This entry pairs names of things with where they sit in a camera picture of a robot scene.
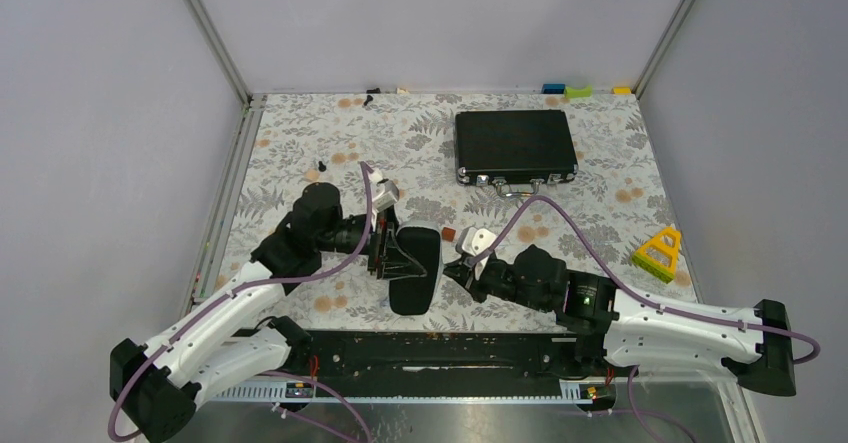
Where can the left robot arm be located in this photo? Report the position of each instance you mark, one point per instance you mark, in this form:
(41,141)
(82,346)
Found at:
(160,384)

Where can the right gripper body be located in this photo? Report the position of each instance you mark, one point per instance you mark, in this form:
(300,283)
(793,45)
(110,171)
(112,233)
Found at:
(475,277)

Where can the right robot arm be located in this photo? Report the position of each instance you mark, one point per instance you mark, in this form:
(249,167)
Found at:
(649,332)

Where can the black zippered case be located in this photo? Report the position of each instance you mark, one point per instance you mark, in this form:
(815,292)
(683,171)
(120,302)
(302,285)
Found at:
(413,296)

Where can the yellow triangular toy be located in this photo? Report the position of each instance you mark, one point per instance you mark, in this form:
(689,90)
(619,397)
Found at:
(660,254)

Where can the floral table mat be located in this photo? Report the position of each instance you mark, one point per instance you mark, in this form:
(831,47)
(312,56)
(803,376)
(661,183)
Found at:
(615,203)

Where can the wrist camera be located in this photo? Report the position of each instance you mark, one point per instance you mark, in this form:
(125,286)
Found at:
(384,192)
(475,242)

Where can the black aluminium briefcase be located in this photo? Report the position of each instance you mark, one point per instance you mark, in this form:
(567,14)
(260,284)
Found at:
(513,147)

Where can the blue block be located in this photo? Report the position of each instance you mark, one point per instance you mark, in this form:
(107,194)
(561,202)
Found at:
(553,88)

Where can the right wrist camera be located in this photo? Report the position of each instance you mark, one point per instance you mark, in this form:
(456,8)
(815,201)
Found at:
(475,242)

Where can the green block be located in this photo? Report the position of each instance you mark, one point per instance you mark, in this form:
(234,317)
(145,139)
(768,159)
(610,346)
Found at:
(578,92)

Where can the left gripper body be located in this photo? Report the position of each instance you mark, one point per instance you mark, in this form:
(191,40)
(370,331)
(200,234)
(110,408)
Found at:
(381,252)

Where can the red-brown wooden block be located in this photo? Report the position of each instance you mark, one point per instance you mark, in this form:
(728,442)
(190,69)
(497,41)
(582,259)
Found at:
(448,234)

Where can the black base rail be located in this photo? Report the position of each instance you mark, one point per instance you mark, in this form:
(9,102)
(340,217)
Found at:
(440,364)

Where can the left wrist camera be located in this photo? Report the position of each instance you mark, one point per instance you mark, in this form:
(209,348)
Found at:
(384,192)

